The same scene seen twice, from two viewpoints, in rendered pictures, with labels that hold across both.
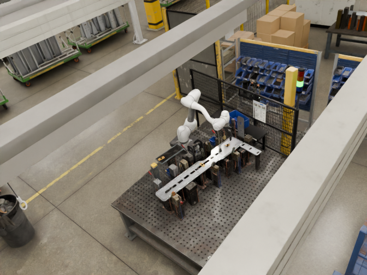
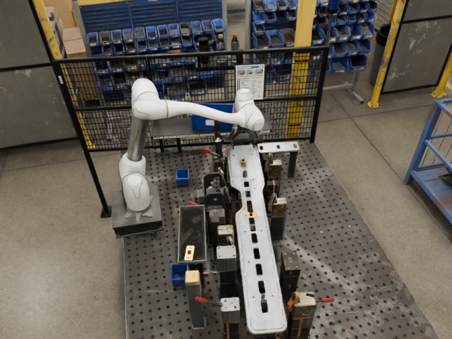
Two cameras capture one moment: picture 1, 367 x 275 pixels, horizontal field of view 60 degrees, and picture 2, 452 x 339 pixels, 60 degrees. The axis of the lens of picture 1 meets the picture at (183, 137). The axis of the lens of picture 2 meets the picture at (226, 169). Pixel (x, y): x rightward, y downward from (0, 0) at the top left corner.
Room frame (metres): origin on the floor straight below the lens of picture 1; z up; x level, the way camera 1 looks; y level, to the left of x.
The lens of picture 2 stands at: (2.21, 1.19, 2.75)
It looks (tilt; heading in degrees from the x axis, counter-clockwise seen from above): 42 degrees down; 303
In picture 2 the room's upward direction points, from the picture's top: 2 degrees counter-clockwise
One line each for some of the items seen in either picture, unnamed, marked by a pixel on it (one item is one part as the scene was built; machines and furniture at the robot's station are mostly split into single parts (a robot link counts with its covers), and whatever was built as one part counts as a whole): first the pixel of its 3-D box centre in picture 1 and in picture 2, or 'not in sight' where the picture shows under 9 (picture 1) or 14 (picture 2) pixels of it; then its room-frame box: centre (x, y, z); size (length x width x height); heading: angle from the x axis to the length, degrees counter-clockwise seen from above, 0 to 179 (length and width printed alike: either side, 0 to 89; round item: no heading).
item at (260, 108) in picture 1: (259, 111); (249, 82); (3.43, -1.06, 1.30); 0.23 x 0.02 x 0.31; 35
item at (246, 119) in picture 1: (237, 120); (212, 116); (3.59, -0.80, 1.09); 0.30 x 0.17 x 0.13; 26
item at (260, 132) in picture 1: (237, 124); (211, 126); (3.60, -0.79, 1.01); 0.90 x 0.22 x 0.03; 35
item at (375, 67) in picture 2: not in sight; (391, 58); (2.91, -3.95, 0.36); 0.50 x 0.50 x 0.73
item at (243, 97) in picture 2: (224, 117); (244, 103); (3.18, -0.55, 1.49); 0.13 x 0.11 x 0.16; 140
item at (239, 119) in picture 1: (240, 126); (241, 120); (3.33, -0.78, 1.17); 0.12 x 0.01 x 0.34; 35
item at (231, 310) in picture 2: (159, 191); (230, 322); (2.72, 0.40, 0.88); 0.11 x 0.10 x 0.36; 35
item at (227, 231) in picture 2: (185, 172); (227, 250); (2.96, 0.05, 0.89); 0.13 x 0.11 x 0.38; 35
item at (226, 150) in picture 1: (201, 166); (252, 218); (2.90, -0.16, 1.00); 1.38 x 0.22 x 0.02; 125
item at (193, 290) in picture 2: (157, 178); (196, 302); (2.91, 0.42, 0.92); 0.08 x 0.08 x 0.44; 35
